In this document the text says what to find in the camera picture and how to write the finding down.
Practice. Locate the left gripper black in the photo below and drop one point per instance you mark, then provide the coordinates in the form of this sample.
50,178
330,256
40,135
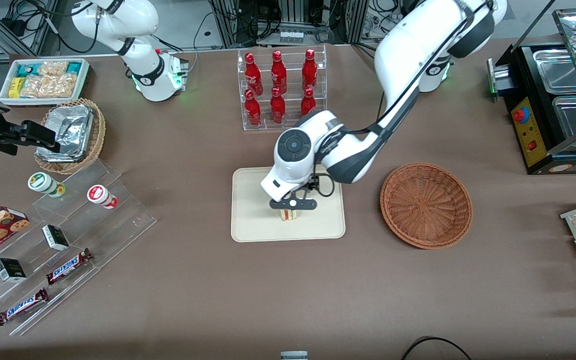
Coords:
313,184

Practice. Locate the triangle sandwich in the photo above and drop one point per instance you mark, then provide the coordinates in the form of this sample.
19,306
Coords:
290,216

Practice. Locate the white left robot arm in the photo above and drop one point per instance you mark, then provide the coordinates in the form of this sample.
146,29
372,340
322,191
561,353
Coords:
403,55

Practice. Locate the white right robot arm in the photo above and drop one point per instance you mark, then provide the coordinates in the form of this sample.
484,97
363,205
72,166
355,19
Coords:
143,20

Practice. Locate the silver foil tray stack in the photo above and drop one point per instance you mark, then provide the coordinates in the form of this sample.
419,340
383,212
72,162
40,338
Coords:
68,130

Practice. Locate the cream plastic tray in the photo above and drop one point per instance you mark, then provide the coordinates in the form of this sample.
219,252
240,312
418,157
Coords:
253,220

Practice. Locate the light wicker basket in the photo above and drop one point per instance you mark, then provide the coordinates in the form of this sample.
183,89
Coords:
99,135

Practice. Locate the brown wicker basket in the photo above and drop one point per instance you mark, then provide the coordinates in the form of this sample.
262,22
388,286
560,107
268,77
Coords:
425,205

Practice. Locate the white rectangular snack bin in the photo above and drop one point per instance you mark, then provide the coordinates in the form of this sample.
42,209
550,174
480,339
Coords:
43,101

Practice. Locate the green lid yogurt cup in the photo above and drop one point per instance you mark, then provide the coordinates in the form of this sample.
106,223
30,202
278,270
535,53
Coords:
40,182

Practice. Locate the yellow snack packet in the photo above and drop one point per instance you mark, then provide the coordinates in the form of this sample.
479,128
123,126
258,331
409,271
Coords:
15,87

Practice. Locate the large clear cracker bag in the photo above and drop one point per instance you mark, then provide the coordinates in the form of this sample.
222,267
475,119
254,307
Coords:
48,86

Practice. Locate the clear acrylic bottle rack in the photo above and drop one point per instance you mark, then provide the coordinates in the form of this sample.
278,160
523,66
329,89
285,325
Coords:
293,125

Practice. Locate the teal snack packet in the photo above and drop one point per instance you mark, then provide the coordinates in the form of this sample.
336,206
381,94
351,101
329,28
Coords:
27,69
74,66

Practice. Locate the small clear cracker bag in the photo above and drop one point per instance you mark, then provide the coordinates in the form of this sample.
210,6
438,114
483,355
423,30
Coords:
53,67

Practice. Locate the red cola bottle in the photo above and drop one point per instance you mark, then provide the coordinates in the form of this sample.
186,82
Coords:
277,106
278,72
308,105
252,107
252,75
309,70

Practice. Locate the red lid yogurt cup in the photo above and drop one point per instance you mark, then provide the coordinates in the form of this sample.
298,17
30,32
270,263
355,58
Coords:
99,194

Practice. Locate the small black box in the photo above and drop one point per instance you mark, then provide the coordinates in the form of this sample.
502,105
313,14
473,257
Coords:
55,237
10,270

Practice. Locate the clear acrylic tiered stand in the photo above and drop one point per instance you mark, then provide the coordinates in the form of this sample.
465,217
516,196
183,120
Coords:
118,225

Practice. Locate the Snickers chocolate bar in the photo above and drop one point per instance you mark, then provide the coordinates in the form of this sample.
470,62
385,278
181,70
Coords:
68,266
22,306

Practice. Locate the white power strip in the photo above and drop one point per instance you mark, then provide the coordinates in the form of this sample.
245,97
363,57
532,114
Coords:
290,36

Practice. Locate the small grey device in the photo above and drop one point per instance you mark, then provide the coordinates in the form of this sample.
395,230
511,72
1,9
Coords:
294,356

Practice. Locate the black food warmer machine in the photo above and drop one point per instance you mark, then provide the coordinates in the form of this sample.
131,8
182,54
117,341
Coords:
530,135

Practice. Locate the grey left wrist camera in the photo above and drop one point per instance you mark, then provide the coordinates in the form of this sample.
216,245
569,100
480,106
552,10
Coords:
280,204

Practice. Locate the grey aluminium frame rack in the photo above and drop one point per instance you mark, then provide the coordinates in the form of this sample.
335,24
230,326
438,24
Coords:
353,20

